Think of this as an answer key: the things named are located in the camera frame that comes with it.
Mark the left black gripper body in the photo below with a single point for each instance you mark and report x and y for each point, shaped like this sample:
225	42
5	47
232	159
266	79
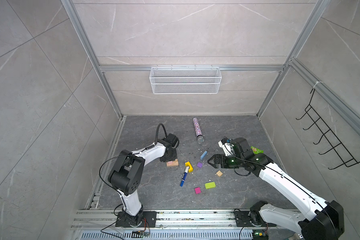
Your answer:
173	156

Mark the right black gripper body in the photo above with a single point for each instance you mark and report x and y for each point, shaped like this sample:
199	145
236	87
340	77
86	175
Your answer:
227	162

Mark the light blue block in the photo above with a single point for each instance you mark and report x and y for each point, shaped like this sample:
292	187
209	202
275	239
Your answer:
203	155

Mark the yellow arch block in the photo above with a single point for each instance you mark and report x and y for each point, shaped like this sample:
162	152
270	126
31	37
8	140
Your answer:
189	166

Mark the blue white marker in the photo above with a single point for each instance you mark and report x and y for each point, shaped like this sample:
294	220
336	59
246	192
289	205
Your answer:
184	176

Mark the lime green block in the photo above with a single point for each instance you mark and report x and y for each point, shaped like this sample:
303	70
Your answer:
210	185

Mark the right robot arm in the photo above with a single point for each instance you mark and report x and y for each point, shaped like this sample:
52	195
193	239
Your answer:
315	219

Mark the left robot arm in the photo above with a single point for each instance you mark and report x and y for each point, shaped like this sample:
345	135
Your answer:
126	173

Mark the magenta cube block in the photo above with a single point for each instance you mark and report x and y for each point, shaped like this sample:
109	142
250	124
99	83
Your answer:
197	190

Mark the small natural wood cube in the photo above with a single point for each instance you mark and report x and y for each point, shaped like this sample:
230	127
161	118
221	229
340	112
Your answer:
219	173

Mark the glitter sprinkle tube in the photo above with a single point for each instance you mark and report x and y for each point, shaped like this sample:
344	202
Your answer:
199	135

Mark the green circuit board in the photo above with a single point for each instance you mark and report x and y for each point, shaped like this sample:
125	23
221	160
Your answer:
260	235

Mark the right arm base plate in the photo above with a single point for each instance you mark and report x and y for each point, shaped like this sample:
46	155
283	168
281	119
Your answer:
249	219

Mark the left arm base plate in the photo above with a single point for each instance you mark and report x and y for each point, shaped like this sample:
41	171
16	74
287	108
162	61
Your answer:
125	220

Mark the white wire mesh basket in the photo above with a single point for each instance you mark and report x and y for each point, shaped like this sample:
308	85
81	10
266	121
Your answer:
182	80

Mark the black wire hook rack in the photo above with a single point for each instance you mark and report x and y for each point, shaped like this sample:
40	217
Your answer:
346	158

